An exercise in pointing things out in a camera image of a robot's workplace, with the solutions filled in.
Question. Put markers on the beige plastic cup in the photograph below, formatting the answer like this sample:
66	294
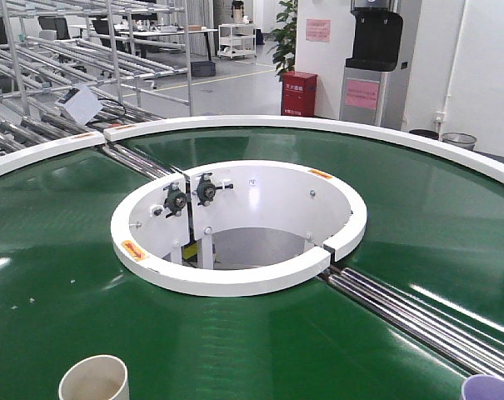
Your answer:
96	377

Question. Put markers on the lavender plastic cup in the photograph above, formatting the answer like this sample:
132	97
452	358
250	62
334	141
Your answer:
482	387

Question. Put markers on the green circular conveyor belt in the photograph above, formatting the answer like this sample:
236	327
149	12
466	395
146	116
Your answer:
435	232

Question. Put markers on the white outer conveyor rim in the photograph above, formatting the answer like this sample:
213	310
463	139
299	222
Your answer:
37	153

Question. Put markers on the steel conveyor rollers right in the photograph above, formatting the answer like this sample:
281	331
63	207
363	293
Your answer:
433	329

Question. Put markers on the red fire extinguisher cabinet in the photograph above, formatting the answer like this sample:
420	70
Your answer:
299	94

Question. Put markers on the green potted plant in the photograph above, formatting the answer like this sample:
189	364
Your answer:
285	36

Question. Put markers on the white wheeled cart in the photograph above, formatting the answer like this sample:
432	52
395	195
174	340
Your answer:
236	40

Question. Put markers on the black silver water dispenser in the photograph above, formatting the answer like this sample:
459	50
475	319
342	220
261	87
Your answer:
375	53

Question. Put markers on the white controller box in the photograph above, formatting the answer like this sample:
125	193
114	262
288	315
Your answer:
79	104

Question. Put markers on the metal roller rack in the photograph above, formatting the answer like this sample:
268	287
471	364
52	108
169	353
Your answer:
52	67

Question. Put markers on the pink wall notice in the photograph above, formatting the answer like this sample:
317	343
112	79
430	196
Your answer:
318	30

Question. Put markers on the wire mesh waste basket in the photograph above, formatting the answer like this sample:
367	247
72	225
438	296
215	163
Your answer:
459	139

